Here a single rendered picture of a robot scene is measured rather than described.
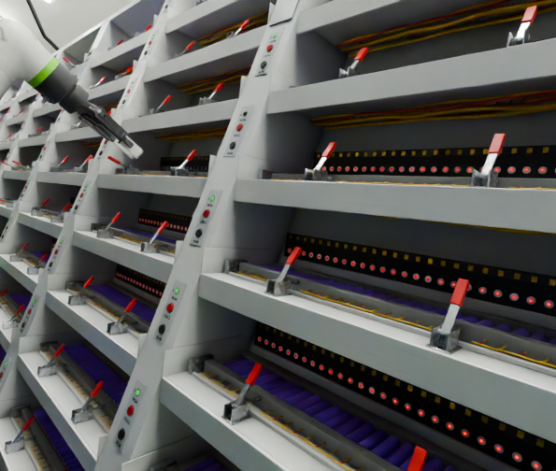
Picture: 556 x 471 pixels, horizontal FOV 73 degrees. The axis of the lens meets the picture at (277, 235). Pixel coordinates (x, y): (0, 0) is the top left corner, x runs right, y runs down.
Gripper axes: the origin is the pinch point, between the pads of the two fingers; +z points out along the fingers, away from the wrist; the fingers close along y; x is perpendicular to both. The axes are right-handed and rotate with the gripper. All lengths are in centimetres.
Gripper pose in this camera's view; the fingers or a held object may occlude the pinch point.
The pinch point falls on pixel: (128, 147)
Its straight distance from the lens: 122.2
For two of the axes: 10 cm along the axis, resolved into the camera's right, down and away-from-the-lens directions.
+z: 5.3, 5.4, 6.6
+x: 4.5, -8.3, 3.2
